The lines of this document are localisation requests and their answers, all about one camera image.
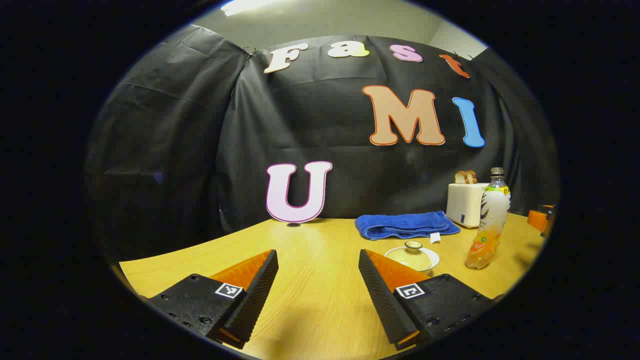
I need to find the blue towel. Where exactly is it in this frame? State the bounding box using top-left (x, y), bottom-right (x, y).
top-left (355, 211), bottom-right (462, 245)

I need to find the white toaster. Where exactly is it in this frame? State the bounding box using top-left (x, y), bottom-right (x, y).
top-left (446, 182), bottom-right (490, 229)

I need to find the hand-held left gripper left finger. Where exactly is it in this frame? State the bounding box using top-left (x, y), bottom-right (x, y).
top-left (150, 249), bottom-right (279, 350)

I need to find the black backdrop cloth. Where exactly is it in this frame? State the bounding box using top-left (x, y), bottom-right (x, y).
top-left (85, 24), bottom-right (561, 261)

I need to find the white teacup lid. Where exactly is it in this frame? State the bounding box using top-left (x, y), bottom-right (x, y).
top-left (384, 240), bottom-right (434, 272)

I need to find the plastic water bottle orange drink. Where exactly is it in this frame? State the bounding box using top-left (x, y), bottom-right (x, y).
top-left (466, 167), bottom-right (512, 271)

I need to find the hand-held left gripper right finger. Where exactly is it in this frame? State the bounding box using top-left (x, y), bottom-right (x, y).
top-left (358, 249), bottom-right (496, 351)

